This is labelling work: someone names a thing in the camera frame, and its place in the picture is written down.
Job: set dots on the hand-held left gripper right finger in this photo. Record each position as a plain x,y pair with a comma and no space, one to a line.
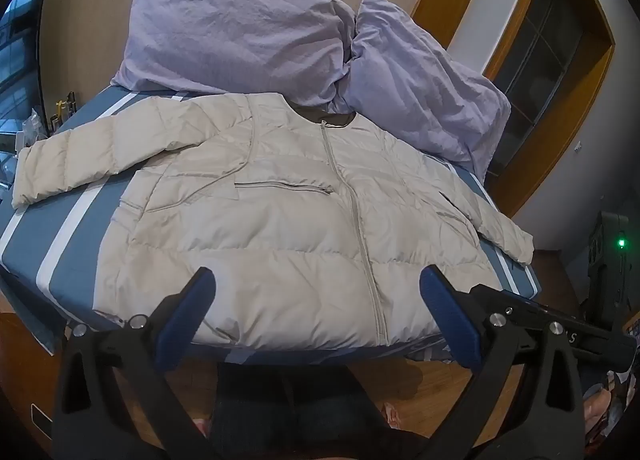
450,317

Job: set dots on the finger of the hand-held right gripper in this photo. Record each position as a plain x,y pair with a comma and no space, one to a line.
520,305

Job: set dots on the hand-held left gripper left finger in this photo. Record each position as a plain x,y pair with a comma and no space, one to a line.
186,320

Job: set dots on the beige puffer jacket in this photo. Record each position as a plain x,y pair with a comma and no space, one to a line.
280,220

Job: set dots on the person's right forearm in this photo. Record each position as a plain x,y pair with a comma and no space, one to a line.
597,412

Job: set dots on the person's foot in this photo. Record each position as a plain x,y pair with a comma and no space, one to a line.
391,415
201,427

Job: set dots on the bed with blue striped sheet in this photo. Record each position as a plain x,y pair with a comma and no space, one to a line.
65,250

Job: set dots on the person's legs in dark pants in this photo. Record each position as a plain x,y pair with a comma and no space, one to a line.
300,410

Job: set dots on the dark glass door panel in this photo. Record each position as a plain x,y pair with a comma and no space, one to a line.
540,55

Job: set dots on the yellow bedside item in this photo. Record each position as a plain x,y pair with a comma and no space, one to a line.
60,111

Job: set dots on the clear plastic bedside clutter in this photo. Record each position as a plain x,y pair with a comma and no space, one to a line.
29,132

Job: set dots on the large lilac pillow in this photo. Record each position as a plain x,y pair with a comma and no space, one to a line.
230,35

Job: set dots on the wooden door frame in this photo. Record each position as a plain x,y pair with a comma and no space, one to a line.
570,160

